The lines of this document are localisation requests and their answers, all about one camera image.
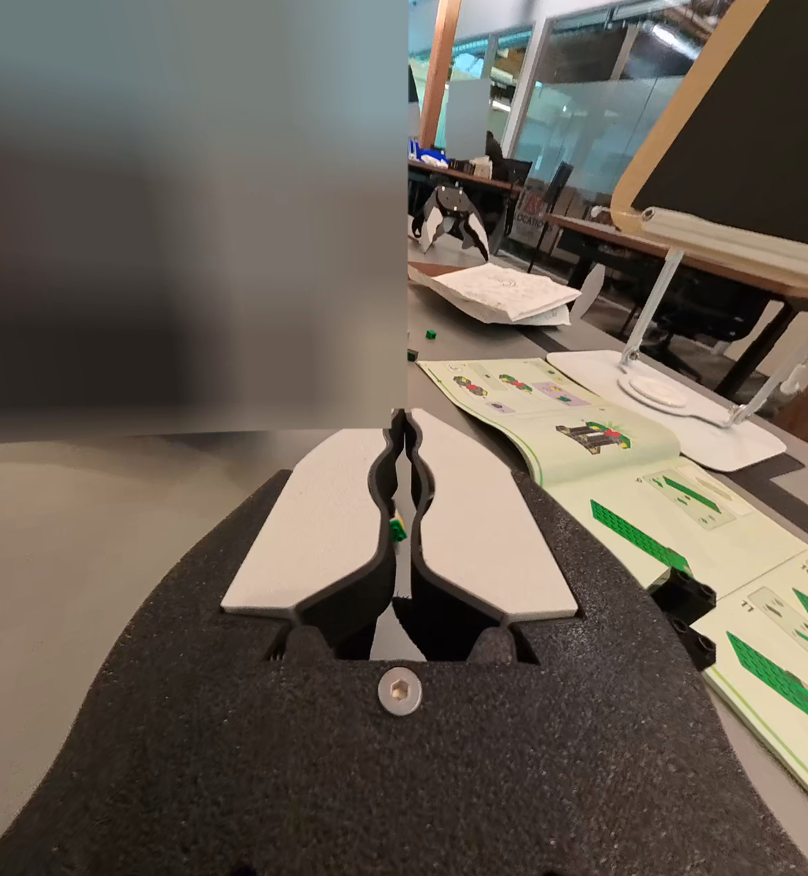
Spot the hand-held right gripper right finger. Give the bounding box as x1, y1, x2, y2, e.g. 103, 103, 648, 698
404, 408, 581, 662

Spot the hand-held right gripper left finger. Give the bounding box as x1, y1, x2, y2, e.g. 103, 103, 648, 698
220, 408, 406, 661

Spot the grey desk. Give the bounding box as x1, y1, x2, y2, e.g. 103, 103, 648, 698
407, 236, 808, 876

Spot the brown background desk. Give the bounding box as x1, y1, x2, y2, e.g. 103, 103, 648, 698
543, 211, 808, 401

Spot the open green instruction booklet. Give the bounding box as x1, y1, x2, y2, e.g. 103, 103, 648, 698
418, 358, 808, 825

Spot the black brick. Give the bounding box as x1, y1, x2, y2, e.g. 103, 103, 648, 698
670, 616, 719, 673
652, 567, 719, 622

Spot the white screen stand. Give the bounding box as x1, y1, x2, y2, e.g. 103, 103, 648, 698
546, 207, 808, 475

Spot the white rounded plate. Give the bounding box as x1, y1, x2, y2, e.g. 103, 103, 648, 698
571, 263, 608, 323

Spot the black office chair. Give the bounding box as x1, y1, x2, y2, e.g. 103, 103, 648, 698
654, 272, 792, 358

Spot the red and white sign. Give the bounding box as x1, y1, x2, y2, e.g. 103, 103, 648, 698
509, 181, 550, 242

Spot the spare black gripper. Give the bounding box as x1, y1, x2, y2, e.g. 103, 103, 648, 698
411, 183, 493, 262

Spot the wooden post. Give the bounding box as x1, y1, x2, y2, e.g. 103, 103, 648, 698
418, 0, 462, 149

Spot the black screen with wooden frame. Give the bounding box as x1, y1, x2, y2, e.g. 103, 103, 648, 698
611, 0, 808, 249

